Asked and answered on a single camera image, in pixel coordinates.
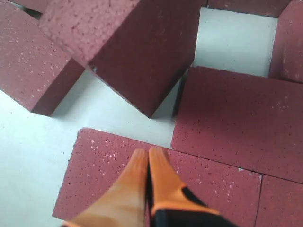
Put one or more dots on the third row red brick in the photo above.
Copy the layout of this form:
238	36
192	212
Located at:
242	120

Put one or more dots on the right middle row brick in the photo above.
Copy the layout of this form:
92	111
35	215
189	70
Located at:
287	55

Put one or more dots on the speckled red brick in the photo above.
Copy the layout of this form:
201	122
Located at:
34	71

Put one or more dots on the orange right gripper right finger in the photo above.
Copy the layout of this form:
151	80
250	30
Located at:
172	203

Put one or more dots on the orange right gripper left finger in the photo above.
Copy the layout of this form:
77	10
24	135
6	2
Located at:
123	205

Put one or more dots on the back left row brick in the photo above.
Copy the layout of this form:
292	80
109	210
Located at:
37	5

